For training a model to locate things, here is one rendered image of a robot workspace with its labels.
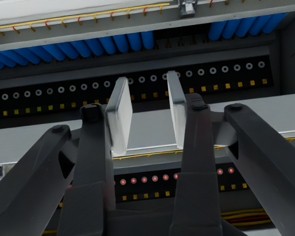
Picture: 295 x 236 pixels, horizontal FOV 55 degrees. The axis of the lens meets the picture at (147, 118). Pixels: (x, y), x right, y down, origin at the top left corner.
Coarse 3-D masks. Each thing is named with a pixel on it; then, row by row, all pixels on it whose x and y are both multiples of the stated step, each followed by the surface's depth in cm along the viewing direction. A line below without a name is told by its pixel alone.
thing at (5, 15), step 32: (0, 0) 31; (32, 0) 32; (64, 0) 33; (96, 0) 33; (128, 0) 34; (160, 0) 35; (288, 32) 46; (128, 64) 49; (160, 64) 49; (192, 64) 49
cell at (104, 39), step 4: (100, 40) 40; (104, 40) 40; (108, 40) 40; (112, 40) 42; (104, 44) 41; (108, 44) 42; (112, 44) 43; (104, 48) 43; (108, 48) 43; (112, 48) 43; (116, 48) 45; (108, 52) 45; (112, 52) 45
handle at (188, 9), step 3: (186, 0) 30; (189, 0) 30; (192, 0) 31; (186, 3) 32; (189, 3) 32; (186, 6) 32; (189, 6) 32; (186, 9) 32; (189, 9) 32; (192, 9) 32; (186, 12) 32
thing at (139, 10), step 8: (200, 0) 35; (208, 0) 35; (216, 0) 35; (224, 0) 35; (120, 8) 36; (136, 8) 35; (152, 8) 35; (64, 16) 36; (88, 16) 36; (96, 16) 36; (104, 16) 36; (8, 24) 36; (24, 24) 36; (32, 24) 36; (40, 24) 36; (48, 24) 36
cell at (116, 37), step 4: (112, 36) 40; (116, 36) 39; (120, 36) 39; (124, 36) 40; (116, 40) 40; (120, 40) 40; (124, 40) 41; (116, 44) 43; (120, 44) 42; (124, 44) 42; (128, 44) 44; (120, 48) 43; (124, 48) 44; (128, 48) 45
